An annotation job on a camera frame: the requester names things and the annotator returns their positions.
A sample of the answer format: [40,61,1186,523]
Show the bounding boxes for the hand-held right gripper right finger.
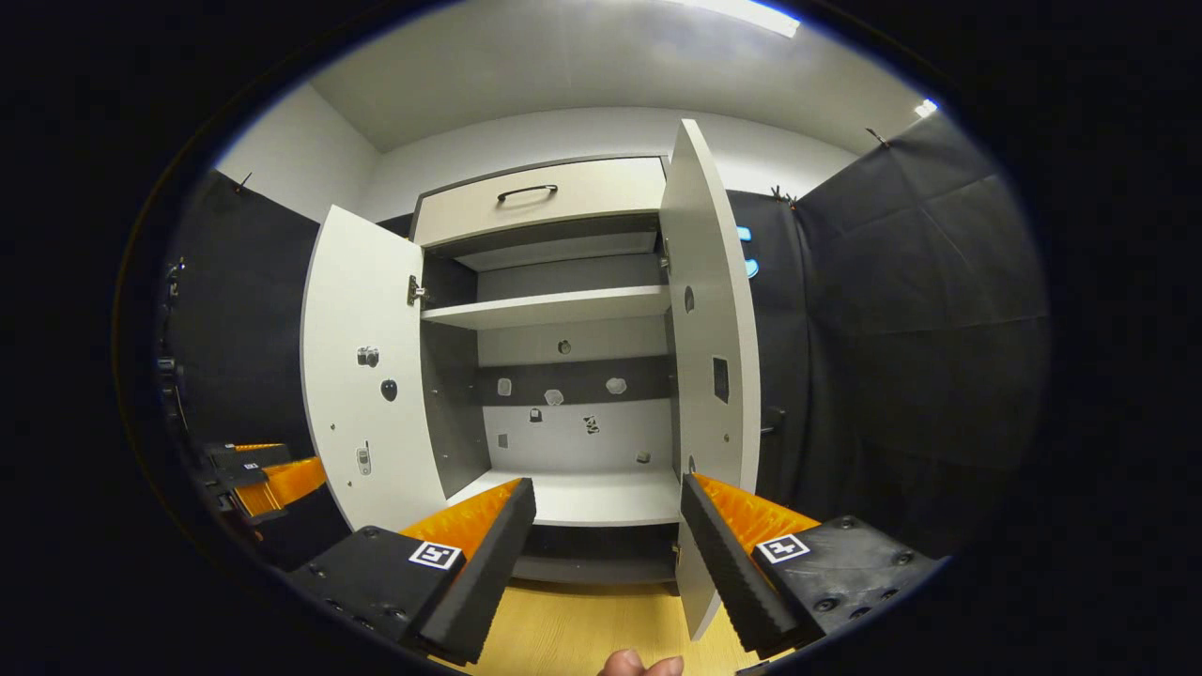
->
[680,472,945,658]

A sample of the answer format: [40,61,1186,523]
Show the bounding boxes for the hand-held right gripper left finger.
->
[286,477,538,668]

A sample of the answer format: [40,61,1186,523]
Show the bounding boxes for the white double-door shoe cabinet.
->
[410,155,686,588]

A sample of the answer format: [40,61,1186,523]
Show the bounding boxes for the white cabinet shelf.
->
[421,285,673,330]

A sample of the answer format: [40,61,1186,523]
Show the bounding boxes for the white cabinet drawer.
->
[413,157,670,249]

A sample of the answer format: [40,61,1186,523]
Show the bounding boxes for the long ceiling light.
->
[676,0,801,38]

